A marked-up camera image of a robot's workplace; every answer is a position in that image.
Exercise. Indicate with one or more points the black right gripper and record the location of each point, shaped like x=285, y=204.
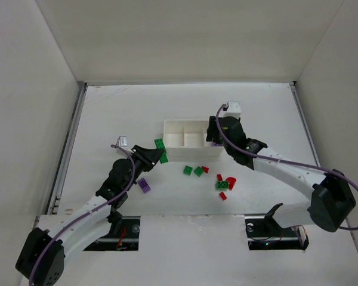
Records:
x=212, y=131

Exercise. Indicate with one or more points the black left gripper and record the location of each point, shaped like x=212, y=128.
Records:
x=142, y=158

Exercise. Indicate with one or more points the short green lego plate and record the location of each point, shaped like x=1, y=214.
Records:
x=164, y=158

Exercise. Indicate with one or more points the long green lego plate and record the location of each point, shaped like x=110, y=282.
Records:
x=159, y=144

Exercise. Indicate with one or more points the large purple arch lego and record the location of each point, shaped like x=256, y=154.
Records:
x=144, y=185

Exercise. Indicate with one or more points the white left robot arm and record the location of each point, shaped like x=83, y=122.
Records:
x=46, y=251

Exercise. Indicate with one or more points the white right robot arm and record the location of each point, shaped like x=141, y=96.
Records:
x=329, y=197

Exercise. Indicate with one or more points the white divided plastic container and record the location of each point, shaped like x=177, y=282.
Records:
x=185, y=140

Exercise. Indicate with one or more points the green square lego right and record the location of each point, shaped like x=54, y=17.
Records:
x=198, y=171

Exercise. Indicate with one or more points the green square lego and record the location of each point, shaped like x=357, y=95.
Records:
x=198, y=171
x=187, y=170

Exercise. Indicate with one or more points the green square lego left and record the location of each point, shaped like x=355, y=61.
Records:
x=187, y=170

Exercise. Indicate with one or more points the red curved lego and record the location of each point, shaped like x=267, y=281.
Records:
x=231, y=181

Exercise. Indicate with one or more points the green two-stud lego brick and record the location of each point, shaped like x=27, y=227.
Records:
x=222, y=185

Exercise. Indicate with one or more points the small red lego lower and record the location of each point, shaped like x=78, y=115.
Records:
x=222, y=196

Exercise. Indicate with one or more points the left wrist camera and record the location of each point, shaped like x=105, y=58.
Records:
x=123, y=143

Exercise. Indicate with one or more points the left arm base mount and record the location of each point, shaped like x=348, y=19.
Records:
x=124, y=237

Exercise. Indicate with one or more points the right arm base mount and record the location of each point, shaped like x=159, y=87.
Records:
x=264, y=233

